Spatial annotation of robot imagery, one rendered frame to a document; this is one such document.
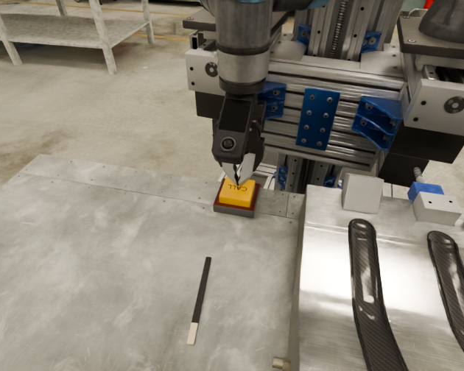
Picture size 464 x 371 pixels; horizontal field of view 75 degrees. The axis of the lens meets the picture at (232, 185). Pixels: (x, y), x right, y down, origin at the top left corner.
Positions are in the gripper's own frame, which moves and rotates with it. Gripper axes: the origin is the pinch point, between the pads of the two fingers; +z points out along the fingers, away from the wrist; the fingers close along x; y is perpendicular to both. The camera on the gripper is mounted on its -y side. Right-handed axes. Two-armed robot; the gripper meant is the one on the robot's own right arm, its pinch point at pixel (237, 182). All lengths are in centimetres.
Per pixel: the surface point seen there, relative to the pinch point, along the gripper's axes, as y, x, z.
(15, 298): -27.8, 28.5, 5.0
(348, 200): -6.1, -18.7, -5.5
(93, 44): 229, 191, 59
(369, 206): -6.3, -21.9, -5.2
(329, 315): -24.4, -16.0, -4.1
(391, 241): -11.4, -24.8, -3.8
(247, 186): 0.7, -1.9, 1.3
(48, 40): 228, 242, 59
